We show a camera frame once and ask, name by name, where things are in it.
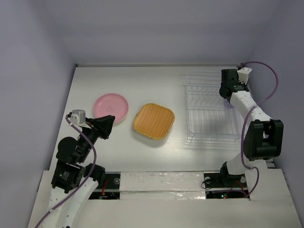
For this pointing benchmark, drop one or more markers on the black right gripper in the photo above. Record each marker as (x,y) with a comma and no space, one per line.
(228,76)

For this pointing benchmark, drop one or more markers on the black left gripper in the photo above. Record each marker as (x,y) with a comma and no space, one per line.
(102,125)

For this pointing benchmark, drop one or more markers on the pink round plate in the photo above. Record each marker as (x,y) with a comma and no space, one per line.
(111,104)

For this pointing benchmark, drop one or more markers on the square woven orange tray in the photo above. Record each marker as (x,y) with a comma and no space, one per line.
(154,121)

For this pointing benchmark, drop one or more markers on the purple plate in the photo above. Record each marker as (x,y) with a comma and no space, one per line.
(226,102)

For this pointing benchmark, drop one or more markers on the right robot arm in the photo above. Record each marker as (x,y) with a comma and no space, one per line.
(261,135)

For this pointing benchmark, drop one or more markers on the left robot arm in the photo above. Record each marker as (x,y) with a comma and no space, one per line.
(76,174)

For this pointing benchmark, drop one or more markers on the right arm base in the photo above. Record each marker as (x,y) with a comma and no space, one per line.
(230,187)

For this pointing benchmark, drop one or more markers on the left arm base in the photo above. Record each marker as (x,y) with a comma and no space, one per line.
(110,189)

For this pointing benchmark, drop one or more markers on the white foil covered board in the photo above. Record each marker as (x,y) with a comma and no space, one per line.
(162,186)

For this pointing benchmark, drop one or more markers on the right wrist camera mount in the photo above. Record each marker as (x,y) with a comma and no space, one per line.
(243,75)

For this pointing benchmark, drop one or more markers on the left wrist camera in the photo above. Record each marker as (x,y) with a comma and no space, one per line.
(77,118)

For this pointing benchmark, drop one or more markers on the white wire dish rack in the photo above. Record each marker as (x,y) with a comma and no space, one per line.
(209,116)

